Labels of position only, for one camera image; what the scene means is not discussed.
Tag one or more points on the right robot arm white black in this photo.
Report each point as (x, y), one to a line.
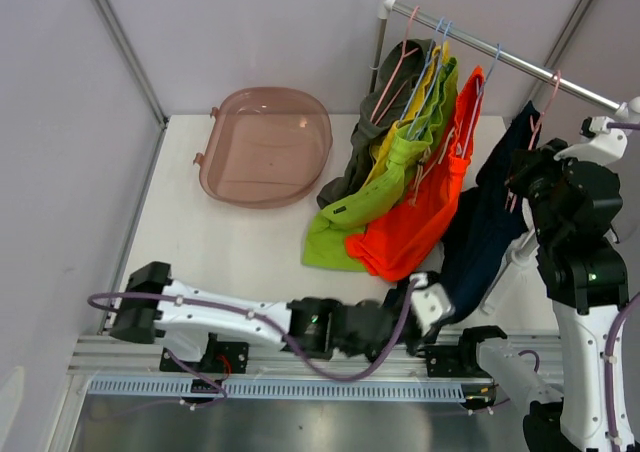
(573, 203)

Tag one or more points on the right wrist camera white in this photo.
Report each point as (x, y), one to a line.
(602, 144)

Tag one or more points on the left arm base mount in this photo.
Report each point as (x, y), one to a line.
(225, 357)

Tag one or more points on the olive grey shorts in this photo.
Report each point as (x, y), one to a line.
(397, 76)

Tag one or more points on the navy blue shorts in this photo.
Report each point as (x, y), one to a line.
(485, 225)

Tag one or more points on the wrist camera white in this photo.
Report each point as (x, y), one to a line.
(430, 302)
(602, 144)

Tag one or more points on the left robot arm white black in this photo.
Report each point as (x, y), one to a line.
(157, 308)

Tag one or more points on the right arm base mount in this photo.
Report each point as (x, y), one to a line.
(449, 361)

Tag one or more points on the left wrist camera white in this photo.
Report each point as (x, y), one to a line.
(430, 302)

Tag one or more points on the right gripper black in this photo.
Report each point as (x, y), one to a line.
(525, 162)

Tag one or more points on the white metal clothes rack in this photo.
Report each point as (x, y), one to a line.
(519, 260)

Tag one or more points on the pink hanger olive shorts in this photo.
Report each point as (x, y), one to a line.
(375, 116)

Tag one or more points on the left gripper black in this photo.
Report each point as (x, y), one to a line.
(419, 339)

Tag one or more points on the lime green shorts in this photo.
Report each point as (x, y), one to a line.
(325, 243)

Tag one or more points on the pink translucent plastic basin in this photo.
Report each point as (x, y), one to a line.
(267, 148)

